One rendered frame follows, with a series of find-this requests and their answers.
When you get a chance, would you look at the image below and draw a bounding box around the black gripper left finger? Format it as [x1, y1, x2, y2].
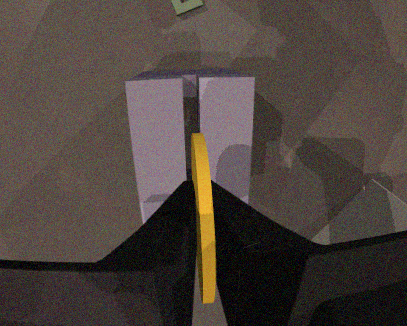
[0, 180, 196, 326]

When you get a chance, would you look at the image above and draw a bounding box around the thin gold coin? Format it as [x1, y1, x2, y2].
[191, 132, 216, 304]

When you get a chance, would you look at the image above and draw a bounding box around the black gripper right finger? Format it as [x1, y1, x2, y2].
[211, 180, 407, 326]

